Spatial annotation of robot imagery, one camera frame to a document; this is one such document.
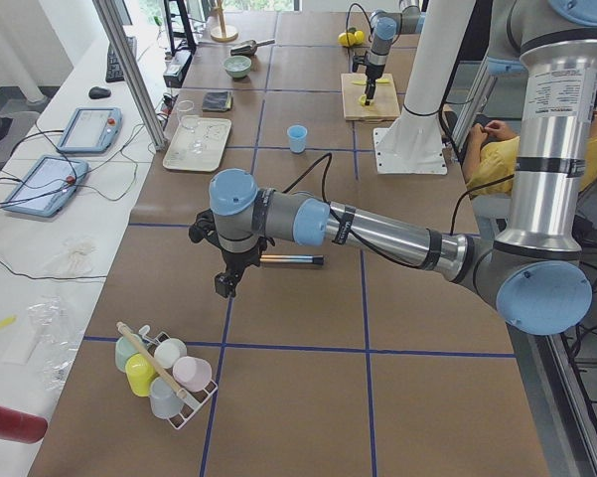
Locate lower teach pendant tablet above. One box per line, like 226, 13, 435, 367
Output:
3, 155, 89, 218

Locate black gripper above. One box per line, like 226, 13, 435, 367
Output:
352, 50, 385, 105
189, 210, 271, 298

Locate green plastic cup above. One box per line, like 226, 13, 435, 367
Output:
114, 337, 138, 373

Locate red bottle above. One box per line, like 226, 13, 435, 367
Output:
0, 405, 48, 444

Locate green bowl of ice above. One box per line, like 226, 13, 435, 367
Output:
223, 55, 252, 80

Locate upper teach pendant tablet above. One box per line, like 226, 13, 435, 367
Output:
57, 107, 122, 154

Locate black keyboard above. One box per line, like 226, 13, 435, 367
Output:
105, 36, 137, 83

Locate steel ice scoop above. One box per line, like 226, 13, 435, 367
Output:
229, 39, 275, 57

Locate steel muddler black tip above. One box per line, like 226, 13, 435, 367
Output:
260, 254, 325, 266

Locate black computer mouse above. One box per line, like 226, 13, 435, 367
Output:
88, 86, 111, 99

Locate pink plastic cup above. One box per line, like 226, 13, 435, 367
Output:
172, 356, 213, 393

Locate cream bear serving tray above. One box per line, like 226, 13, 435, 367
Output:
163, 115, 231, 173

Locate white wire cup rack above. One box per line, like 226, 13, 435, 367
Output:
114, 322, 218, 429

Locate wooden cutting board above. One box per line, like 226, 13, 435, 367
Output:
340, 73, 401, 122

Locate teach pendant tablet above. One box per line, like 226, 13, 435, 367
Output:
57, 107, 122, 154
3, 155, 89, 218

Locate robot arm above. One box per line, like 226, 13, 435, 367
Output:
352, 1, 425, 105
189, 1, 597, 335

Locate round wooden stand base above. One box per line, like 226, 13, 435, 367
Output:
210, 0, 238, 43

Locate wooden rack handle stick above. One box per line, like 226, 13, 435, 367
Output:
116, 321, 186, 400

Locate clear wine glass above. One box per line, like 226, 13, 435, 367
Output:
175, 99, 205, 154

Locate grey folded cloth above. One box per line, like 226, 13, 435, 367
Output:
202, 90, 232, 112

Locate aluminium frame post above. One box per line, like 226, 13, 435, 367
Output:
92, 0, 168, 151

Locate light blue paper cup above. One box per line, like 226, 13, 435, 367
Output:
287, 124, 308, 154

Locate person in yellow shirt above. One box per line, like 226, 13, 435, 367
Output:
462, 109, 597, 198

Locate whole yellow lemons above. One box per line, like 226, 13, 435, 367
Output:
338, 29, 365, 48

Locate yellow plastic cup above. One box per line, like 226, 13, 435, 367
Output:
124, 353, 158, 398

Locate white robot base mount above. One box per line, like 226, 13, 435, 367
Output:
373, 1, 475, 175

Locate yellow plastic knife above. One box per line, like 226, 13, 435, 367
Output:
351, 78, 390, 85

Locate white plastic cup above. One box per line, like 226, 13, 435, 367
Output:
154, 338, 187, 370

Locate grey plastic cup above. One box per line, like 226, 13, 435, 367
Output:
149, 377, 184, 419

